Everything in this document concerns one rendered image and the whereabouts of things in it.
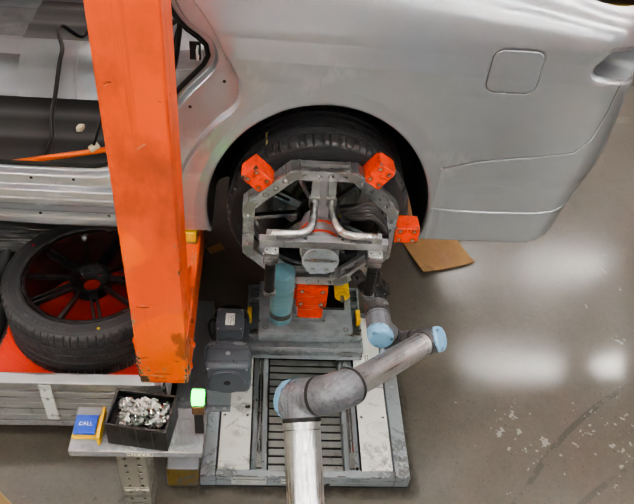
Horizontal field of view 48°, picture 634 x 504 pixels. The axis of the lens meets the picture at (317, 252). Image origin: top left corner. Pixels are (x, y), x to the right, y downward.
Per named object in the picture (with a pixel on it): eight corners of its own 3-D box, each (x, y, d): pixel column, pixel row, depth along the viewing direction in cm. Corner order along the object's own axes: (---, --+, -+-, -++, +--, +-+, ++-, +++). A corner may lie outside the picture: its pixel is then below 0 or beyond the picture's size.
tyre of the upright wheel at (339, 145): (402, 96, 251) (216, 110, 252) (411, 134, 234) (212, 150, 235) (400, 233, 296) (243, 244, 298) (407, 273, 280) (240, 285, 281)
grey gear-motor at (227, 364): (253, 336, 313) (255, 282, 289) (250, 418, 283) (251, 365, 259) (212, 335, 312) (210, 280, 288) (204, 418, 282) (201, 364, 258)
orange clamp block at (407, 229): (390, 228, 262) (414, 229, 262) (392, 243, 256) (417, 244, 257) (393, 214, 257) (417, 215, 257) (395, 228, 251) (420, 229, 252)
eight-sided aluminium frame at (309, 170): (381, 275, 277) (405, 163, 240) (383, 287, 272) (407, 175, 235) (241, 270, 273) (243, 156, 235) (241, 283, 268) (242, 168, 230)
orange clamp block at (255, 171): (274, 168, 241) (256, 152, 236) (274, 183, 235) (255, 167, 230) (259, 179, 244) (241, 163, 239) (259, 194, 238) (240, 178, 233)
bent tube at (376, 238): (376, 206, 245) (380, 182, 237) (381, 244, 231) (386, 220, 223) (325, 204, 243) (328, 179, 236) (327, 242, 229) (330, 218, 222)
